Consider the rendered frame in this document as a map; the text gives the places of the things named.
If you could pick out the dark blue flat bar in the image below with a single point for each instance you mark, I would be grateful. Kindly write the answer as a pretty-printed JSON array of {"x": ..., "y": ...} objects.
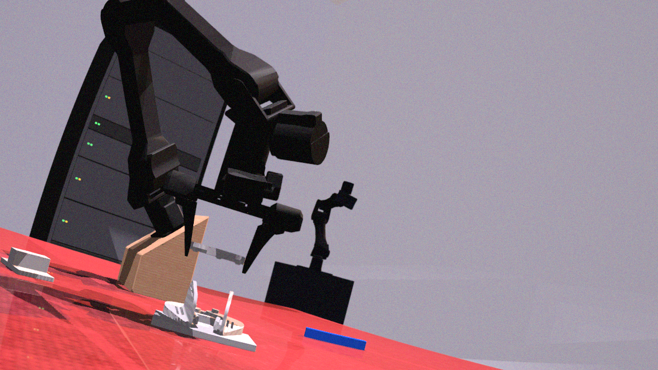
[{"x": 335, "y": 338}]

